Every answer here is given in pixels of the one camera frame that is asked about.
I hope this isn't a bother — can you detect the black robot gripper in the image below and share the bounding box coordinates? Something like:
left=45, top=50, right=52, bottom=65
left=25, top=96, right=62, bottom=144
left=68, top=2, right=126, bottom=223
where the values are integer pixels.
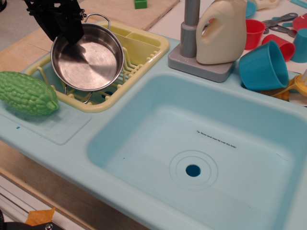
left=24, top=0, right=86, bottom=44

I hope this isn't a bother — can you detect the stainless steel pot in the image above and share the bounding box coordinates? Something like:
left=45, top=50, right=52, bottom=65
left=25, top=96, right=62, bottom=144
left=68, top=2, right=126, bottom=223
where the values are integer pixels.
left=50, top=16, right=125, bottom=103

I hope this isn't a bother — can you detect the pale yellow drying rack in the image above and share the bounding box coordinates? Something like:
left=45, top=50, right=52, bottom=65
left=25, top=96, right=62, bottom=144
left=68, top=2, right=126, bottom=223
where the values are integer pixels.
left=24, top=23, right=170, bottom=113

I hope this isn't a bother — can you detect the light blue toy sink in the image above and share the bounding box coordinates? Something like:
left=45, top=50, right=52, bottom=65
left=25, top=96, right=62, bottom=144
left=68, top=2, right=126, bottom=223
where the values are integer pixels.
left=0, top=23, right=307, bottom=230

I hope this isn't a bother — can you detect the green toy block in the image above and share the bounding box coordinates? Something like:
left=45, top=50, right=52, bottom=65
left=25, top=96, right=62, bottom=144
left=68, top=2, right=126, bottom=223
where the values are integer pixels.
left=134, top=0, right=147, bottom=9

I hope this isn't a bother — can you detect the green toy bitter melon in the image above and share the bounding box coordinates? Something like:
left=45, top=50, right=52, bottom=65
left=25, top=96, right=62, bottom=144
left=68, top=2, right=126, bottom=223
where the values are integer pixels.
left=0, top=71, right=59, bottom=116

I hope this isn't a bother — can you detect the grey toy faucet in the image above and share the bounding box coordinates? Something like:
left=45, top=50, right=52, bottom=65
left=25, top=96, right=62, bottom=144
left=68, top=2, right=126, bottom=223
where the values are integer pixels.
left=168, top=0, right=235, bottom=82

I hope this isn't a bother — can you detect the cream detergent bottle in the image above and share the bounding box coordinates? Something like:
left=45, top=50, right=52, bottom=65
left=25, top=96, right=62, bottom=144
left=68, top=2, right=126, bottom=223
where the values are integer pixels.
left=196, top=0, right=247, bottom=65

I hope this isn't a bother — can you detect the blue plastic plate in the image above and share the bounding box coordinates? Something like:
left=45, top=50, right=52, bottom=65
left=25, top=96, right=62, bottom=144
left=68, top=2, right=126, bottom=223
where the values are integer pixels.
left=245, top=0, right=257, bottom=19

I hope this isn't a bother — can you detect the red plastic cup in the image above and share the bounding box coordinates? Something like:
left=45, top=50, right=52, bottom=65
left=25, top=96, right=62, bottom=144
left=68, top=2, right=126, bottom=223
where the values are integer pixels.
left=261, top=34, right=295, bottom=62
left=245, top=19, right=266, bottom=50

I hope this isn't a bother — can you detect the orange tape piece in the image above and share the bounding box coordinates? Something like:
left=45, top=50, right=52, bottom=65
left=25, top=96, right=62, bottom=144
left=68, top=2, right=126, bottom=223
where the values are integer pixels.
left=25, top=208, right=56, bottom=226

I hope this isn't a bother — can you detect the cream toy item top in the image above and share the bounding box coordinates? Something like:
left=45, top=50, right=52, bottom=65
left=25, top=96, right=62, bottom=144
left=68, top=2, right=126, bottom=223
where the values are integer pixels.
left=252, top=0, right=280, bottom=10

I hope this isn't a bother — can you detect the large blue plastic cup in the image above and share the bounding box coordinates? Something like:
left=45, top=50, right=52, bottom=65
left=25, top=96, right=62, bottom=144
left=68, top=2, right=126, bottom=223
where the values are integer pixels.
left=238, top=40, right=289, bottom=91

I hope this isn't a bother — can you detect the grey toy utensil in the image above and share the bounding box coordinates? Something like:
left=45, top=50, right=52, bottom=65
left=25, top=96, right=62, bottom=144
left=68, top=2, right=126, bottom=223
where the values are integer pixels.
left=262, top=13, right=298, bottom=38

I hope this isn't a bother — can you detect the blue plastic cup right edge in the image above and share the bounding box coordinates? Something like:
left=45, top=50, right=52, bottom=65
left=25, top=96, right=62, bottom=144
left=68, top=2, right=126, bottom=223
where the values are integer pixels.
left=291, top=28, right=307, bottom=63

